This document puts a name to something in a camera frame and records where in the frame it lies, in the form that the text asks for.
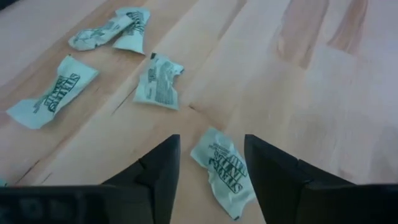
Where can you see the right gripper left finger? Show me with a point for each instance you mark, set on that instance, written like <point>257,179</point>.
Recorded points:
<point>161,174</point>

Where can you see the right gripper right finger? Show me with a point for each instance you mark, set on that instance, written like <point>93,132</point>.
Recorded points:
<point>273,180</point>

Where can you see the green white stevia packet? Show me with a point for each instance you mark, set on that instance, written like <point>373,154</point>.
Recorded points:
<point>93,35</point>
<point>157,84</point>
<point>53,93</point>
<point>133,37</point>
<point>222,168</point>

